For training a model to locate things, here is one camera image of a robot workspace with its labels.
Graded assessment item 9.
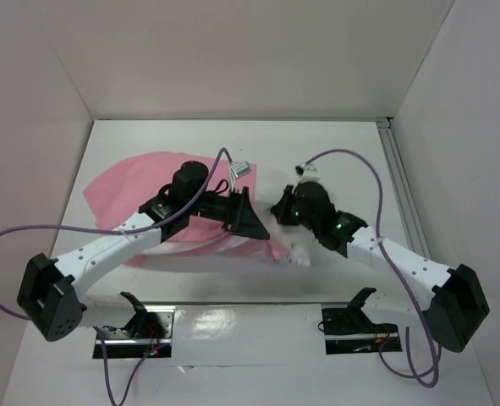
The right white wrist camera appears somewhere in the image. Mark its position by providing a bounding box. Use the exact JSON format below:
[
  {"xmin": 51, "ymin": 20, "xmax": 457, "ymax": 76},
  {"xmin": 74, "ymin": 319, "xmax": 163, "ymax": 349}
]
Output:
[{"xmin": 295, "ymin": 162, "xmax": 319, "ymax": 177}]

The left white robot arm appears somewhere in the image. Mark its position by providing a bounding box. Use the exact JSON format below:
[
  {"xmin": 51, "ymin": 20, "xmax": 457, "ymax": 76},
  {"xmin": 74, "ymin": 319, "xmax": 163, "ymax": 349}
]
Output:
[{"xmin": 17, "ymin": 161, "xmax": 270, "ymax": 342}]

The purple cable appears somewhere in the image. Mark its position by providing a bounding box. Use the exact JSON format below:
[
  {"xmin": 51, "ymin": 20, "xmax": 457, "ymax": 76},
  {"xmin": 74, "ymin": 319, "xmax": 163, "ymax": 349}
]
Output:
[
  {"xmin": 0, "ymin": 146, "xmax": 234, "ymax": 406},
  {"xmin": 295, "ymin": 148, "xmax": 442, "ymax": 388}
]

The pink pillowcase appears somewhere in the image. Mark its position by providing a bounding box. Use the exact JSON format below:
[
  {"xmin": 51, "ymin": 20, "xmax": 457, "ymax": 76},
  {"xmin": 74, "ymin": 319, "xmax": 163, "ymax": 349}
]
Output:
[{"xmin": 82, "ymin": 152, "xmax": 291, "ymax": 270}]

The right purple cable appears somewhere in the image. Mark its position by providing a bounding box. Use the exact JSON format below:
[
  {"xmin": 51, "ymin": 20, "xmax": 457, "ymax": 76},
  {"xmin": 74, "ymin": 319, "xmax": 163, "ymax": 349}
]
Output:
[{"xmin": 295, "ymin": 148, "xmax": 442, "ymax": 388}]

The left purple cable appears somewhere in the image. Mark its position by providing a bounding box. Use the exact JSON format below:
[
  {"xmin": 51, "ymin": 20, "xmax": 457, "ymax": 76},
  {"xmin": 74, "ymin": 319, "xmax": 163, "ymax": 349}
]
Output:
[{"xmin": 0, "ymin": 146, "xmax": 234, "ymax": 406}]

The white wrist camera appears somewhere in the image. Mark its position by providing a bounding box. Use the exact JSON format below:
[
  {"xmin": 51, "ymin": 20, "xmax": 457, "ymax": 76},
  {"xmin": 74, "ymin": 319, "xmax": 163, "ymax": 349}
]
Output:
[
  {"xmin": 295, "ymin": 162, "xmax": 319, "ymax": 177},
  {"xmin": 229, "ymin": 162, "xmax": 251, "ymax": 179}
]

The aluminium frame rail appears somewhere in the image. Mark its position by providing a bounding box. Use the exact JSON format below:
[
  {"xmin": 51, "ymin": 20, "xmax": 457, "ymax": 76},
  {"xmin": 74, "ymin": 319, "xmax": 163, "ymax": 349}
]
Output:
[{"xmin": 376, "ymin": 118, "xmax": 430, "ymax": 258}]

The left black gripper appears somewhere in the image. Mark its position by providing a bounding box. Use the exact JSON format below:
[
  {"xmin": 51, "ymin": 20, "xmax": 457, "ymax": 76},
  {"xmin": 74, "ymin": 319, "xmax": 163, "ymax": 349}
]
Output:
[{"xmin": 185, "ymin": 185, "xmax": 269, "ymax": 239}]

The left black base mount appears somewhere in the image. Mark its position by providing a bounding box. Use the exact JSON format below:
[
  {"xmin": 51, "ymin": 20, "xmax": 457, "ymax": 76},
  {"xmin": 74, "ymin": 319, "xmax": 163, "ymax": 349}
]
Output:
[{"xmin": 100, "ymin": 305, "xmax": 175, "ymax": 359}]

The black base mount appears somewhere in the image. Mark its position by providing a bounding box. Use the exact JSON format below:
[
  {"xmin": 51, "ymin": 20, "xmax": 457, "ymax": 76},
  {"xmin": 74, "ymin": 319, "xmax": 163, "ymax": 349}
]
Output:
[
  {"xmin": 317, "ymin": 307, "xmax": 403, "ymax": 355},
  {"xmin": 100, "ymin": 305, "xmax": 175, "ymax": 359}
]

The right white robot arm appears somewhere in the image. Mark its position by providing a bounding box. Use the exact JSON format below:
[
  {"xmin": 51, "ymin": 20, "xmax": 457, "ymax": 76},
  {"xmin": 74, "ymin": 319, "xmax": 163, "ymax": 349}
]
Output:
[{"xmin": 271, "ymin": 181, "xmax": 490, "ymax": 353}]

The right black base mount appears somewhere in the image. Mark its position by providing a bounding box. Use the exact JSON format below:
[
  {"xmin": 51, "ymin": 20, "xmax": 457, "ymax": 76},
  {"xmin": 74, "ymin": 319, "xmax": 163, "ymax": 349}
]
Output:
[{"xmin": 317, "ymin": 307, "xmax": 403, "ymax": 355}]

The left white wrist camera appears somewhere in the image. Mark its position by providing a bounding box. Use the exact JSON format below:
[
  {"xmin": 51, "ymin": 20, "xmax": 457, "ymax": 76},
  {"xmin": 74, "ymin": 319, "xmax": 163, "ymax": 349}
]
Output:
[{"xmin": 229, "ymin": 162, "xmax": 251, "ymax": 179}]

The white pillow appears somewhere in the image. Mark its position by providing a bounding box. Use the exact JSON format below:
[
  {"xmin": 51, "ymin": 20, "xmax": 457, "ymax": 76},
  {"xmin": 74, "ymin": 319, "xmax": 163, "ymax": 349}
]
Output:
[{"xmin": 249, "ymin": 165, "xmax": 339, "ymax": 268}]

